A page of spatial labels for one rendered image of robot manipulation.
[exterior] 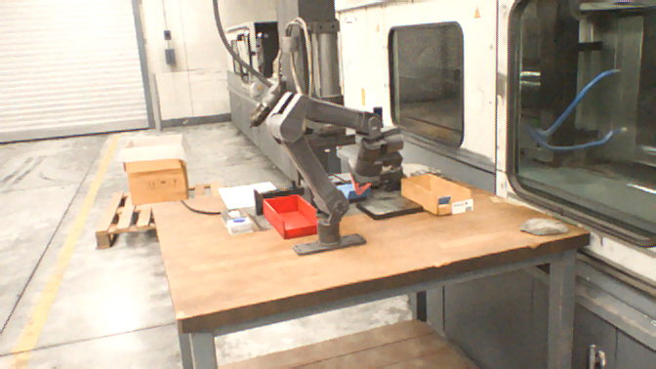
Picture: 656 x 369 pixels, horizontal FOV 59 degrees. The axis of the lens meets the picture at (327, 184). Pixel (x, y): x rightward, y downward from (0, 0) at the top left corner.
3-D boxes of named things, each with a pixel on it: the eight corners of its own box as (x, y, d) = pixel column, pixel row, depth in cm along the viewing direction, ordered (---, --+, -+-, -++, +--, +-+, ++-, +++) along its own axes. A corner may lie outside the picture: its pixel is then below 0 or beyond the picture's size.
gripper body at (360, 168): (366, 161, 172) (371, 143, 167) (380, 184, 166) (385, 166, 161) (347, 164, 170) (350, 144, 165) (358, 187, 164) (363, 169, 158)
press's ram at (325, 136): (307, 160, 189) (300, 67, 181) (285, 147, 213) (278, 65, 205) (357, 153, 194) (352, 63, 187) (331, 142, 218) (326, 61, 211)
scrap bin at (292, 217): (284, 240, 167) (282, 221, 166) (264, 217, 190) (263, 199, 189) (323, 233, 171) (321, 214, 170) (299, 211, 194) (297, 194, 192)
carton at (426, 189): (437, 219, 179) (436, 195, 177) (401, 199, 202) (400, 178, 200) (472, 213, 183) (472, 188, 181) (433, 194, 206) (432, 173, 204)
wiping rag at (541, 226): (508, 229, 167) (538, 238, 155) (508, 220, 166) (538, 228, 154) (547, 222, 171) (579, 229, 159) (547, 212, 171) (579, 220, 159)
